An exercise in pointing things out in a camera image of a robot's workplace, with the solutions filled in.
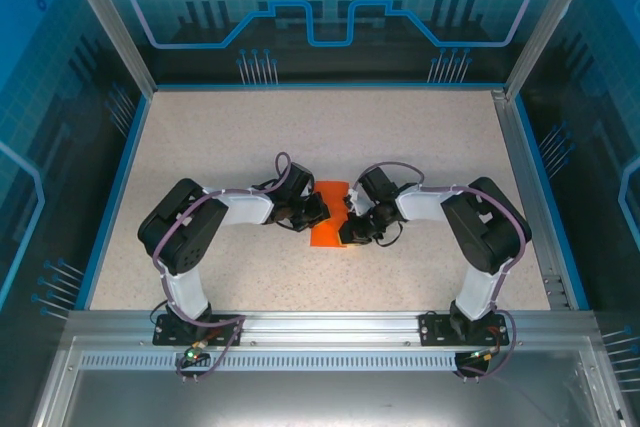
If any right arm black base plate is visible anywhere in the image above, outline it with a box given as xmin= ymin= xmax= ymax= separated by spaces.
xmin=418 ymin=311 xmax=510 ymax=347

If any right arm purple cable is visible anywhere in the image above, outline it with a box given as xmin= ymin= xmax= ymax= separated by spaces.
xmin=352 ymin=160 xmax=532 ymax=383

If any aluminium side rail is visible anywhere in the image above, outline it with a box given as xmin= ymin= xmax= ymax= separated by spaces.
xmin=492 ymin=89 xmax=571 ymax=311

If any orange paper sheet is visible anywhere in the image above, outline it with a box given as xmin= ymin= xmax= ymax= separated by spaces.
xmin=309 ymin=179 xmax=351 ymax=250

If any connector plug with green light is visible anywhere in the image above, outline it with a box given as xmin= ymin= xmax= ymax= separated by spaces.
xmin=182 ymin=341 xmax=221 ymax=363
xmin=467 ymin=346 xmax=501 ymax=363

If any long aluminium mounting rail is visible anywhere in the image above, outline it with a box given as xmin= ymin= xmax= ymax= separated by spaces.
xmin=67 ymin=309 xmax=596 ymax=348

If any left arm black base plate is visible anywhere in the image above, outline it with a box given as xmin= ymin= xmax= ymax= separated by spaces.
xmin=152 ymin=313 xmax=245 ymax=347

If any aluminium corner post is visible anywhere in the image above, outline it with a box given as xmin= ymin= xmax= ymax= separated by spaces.
xmin=54 ymin=0 xmax=160 ymax=98
xmin=502 ymin=0 xmax=591 ymax=98

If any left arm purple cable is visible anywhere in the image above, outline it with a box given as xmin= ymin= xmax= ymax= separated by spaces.
xmin=152 ymin=150 xmax=296 ymax=383

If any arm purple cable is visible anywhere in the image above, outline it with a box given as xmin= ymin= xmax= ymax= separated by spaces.
xmin=352 ymin=160 xmax=532 ymax=383
xmin=152 ymin=150 xmax=296 ymax=383

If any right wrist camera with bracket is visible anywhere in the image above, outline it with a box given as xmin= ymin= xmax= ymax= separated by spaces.
xmin=346 ymin=185 xmax=372 ymax=217

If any slotted grey cable duct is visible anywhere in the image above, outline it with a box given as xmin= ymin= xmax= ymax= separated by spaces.
xmin=78 ymin=352 xmax=594 ymax=373

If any grey metal panel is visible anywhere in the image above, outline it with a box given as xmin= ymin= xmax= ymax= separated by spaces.
xmin=29 ymin=336 xmax=626 ymax=427

